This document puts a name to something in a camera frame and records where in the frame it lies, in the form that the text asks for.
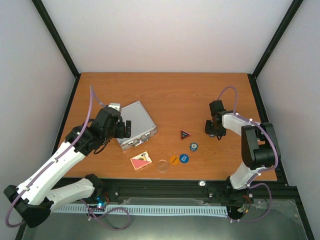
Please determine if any aluminium poker case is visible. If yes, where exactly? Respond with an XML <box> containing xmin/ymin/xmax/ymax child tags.
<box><xmin>117</xmin><ymin>101</ymin><xmax>158</xmax><ymax>151</ymax></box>

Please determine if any blue green chip stack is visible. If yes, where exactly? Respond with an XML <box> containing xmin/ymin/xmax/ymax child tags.
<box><xmin>189</xmin><ymin>142</ymin><xmax>198</xmax><ymax>152</ymax></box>

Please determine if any triangular all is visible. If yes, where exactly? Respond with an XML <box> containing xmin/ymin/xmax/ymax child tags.
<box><xmin>180</xmin><ymin>129</ymin><xmax>192</xmax><ymax>140</ymax></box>

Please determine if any pink yellow card deck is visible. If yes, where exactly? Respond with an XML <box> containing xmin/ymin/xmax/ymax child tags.
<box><xmin>130</xmin><ymin>151</ymin><xmax>152</xmax><ymax>170</ymax></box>

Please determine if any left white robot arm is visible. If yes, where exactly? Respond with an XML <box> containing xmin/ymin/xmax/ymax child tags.
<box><xmin>3</xmin><ymin>103</ymin><xmax>131</xmax><ymax>228</ymax></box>

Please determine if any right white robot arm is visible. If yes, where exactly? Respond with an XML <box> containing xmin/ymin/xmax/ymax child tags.
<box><xmin>204</xmin><ymin>100</ymin><xmax>281</xmax><ymax>202</ymax></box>

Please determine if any blue small blind button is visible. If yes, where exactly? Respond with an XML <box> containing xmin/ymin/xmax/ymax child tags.
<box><xmin>179</xmin><ymin>153</ymin><xmax>190</xmax><ymax>164</ymax></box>

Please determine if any clear round dealer button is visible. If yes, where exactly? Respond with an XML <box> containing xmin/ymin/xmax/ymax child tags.
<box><xmin>156</xmin><ymin>159</ymin><xmax>170</xmax><ymax>173</ymax></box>

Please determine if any orange big blind button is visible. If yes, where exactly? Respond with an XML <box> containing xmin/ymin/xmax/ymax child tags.
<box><xmin>169</xmin><ymin>155</ymin><xmax>180</xmax><ymax>166</ymax></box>

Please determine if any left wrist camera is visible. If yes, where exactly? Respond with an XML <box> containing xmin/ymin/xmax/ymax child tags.
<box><xmin>108</xmin><ymin>103</ymin><xmax>122</xmax><ymax>112</ymax></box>

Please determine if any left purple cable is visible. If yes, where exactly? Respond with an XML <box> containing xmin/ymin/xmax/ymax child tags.
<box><xmin>4</xmin><ymin>85</ymin><xmax>131</xmax><ymax>229</ymax></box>

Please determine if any purple cable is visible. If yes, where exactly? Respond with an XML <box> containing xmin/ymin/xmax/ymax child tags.
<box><xmin>4</xmin><ymin>85</ymin><xmax>131</xmax><ymax>229</ymax></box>
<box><xmin>218</xmin><ymin>86</ymin><xmax>281</xmax><ymax>223</ymax></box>

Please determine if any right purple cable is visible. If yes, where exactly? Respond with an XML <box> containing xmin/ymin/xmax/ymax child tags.
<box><xmin>218</xmin><ymin>86</ymin><xmax>281</xmax><ymax>223</ymax></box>

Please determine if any light blue cable duct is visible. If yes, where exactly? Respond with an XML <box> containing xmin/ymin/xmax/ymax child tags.
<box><xmin>55</xmin><ymin>203</ymin><xmax>228</xmax><ymax>218</ymax></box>

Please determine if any black aluminium frame rail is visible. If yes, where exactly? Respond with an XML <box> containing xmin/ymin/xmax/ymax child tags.
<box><xmin>53</xmin><ymin>177</ymin><xmax>302</xmax><ymax>206</ymax></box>

